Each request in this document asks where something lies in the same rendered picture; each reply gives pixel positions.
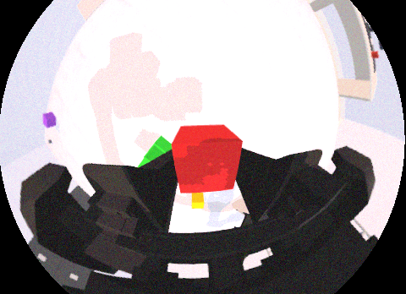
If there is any yellow cube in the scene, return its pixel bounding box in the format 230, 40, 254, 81
192, 193, 204, 209

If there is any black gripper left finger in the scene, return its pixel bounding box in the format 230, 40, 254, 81
81, 149, 178, 232

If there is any red block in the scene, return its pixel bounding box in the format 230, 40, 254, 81
172, 125, 243, 193

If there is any purple block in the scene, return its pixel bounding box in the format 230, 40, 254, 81
43, 112, 57, 129

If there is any green block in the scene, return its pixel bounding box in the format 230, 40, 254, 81
148, 136, 172, 152
138, 145, 165, 166

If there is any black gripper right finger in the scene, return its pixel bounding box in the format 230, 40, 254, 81
236, 146, 322, 223

